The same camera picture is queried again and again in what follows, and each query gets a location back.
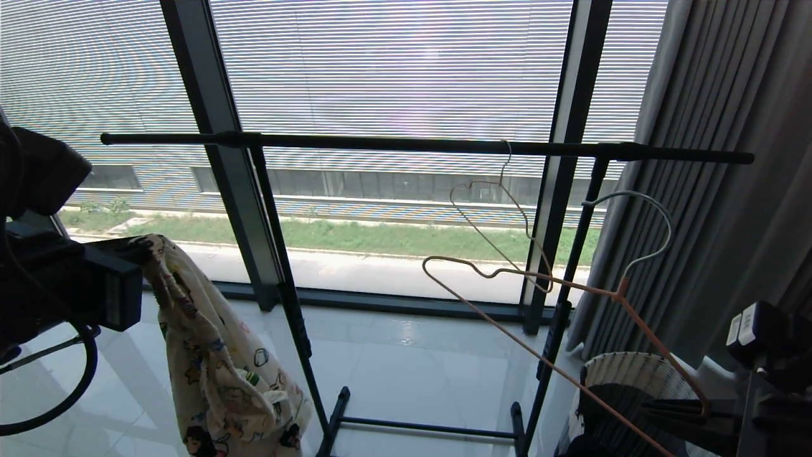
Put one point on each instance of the brown curtain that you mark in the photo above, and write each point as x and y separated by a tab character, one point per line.
729	158

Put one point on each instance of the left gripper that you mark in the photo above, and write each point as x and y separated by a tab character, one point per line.
63	285

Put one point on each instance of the black clothes rack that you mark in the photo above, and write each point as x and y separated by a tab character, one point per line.
380	143

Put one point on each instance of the white laundry basket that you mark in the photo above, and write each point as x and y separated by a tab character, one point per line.
622	368

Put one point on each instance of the pink clothes hanger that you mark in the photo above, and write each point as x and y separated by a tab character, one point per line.
623	289
501	179

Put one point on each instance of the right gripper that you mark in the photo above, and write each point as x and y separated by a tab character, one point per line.
780	419

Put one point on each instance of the cream printed garment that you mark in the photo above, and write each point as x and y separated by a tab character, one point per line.
216	381

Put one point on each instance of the window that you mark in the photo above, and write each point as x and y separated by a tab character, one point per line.
216	95

